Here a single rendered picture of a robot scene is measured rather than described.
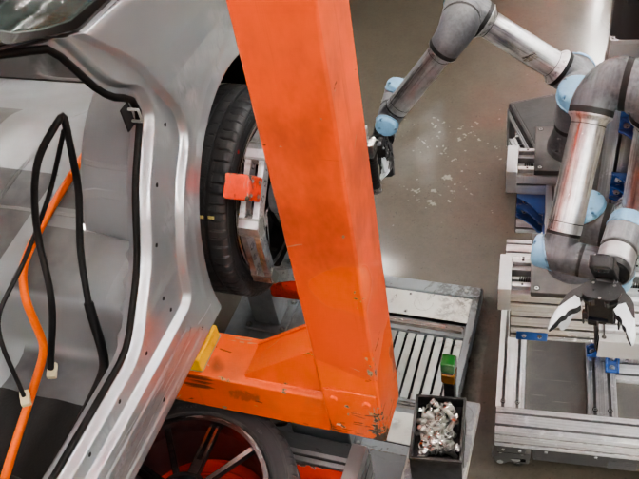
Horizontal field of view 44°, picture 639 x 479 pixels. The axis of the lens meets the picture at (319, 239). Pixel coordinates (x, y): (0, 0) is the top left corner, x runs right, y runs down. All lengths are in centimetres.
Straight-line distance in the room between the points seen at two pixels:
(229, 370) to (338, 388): 35
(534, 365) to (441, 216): 103
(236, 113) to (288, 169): 76
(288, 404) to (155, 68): 97
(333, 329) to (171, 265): 47
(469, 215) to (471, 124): 66
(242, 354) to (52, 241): 61
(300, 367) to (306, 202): 64
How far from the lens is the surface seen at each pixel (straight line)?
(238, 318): 300
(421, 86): 247
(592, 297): 161
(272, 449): 231
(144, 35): 186
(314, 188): 156
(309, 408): 222
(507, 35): 251
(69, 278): 220
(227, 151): 222
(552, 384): 274
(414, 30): 485
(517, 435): 264
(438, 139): 399
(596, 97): 181
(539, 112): 357
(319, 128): 146
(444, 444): 219
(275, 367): 215
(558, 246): 182
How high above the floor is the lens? 245
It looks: 44 degrees down
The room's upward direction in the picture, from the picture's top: 11 degrees counter-clockwise
